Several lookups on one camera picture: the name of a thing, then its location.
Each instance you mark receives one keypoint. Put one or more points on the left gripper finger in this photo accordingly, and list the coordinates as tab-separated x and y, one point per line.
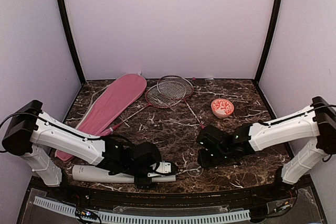
174	169
143	182

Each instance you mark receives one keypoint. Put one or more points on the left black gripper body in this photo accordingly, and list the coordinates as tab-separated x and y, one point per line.
134	170

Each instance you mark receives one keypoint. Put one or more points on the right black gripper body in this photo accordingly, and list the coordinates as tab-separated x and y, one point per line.
219	157

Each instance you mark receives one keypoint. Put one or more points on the clear plastic tube lid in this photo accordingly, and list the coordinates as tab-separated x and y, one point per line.
194	170

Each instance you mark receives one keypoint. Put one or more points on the white shuttlecock tube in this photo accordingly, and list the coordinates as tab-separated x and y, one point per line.
84	173

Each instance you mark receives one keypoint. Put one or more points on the pink racket cover bag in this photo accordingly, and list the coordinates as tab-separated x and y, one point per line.
117	96

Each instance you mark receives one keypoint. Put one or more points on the red racket underneath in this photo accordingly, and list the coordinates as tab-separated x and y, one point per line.
153	98

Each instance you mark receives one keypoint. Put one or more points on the red racket with visible handle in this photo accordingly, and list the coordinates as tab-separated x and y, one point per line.
177	88

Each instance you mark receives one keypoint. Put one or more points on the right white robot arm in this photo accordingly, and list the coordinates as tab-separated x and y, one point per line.
315	122

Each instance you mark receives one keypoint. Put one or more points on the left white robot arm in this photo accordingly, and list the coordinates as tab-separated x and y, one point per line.
30	129

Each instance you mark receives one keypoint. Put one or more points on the red patterned bowl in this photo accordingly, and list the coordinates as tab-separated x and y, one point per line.
222	108

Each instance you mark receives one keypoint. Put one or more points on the small circuit board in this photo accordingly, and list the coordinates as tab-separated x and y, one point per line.
85	214

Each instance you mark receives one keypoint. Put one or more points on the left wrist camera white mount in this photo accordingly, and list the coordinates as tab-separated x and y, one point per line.
159	169

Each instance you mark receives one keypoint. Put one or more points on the black front table rail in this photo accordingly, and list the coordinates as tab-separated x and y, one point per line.
235	190

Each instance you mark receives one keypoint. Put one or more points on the white slotted cable duct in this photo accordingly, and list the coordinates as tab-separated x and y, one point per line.
109	217

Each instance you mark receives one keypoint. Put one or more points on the right black frame post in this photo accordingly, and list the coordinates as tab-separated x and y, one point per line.
268	41

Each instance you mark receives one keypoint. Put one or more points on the black frame post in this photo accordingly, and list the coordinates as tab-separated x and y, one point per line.
70	41
268	41

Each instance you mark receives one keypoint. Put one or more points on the left black frame post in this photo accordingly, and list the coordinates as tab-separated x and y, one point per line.
70	41

